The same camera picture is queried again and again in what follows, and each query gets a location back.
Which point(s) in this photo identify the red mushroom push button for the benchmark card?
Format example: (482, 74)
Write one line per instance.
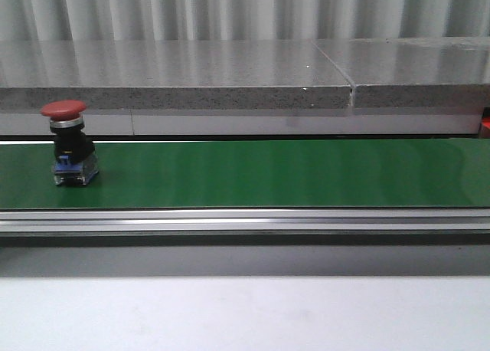
(75, 161)

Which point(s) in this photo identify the grey stone slab left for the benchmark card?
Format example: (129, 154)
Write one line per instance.
(171, 75)

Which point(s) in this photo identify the grey stone slab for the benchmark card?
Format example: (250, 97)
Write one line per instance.
(171, 75)
(413, 73)

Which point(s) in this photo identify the grey stone slab right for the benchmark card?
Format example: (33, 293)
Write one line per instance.
(413, 73)

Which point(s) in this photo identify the green conveyor belt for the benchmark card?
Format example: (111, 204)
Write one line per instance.
(263, 173)

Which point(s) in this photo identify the red plastic tray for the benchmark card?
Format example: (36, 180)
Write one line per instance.
(484, 129)

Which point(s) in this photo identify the white corrugated curtain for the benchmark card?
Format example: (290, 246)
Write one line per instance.
(73, 20)

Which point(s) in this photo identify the silver conveyor frame rail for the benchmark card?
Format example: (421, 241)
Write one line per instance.
(242, 221)

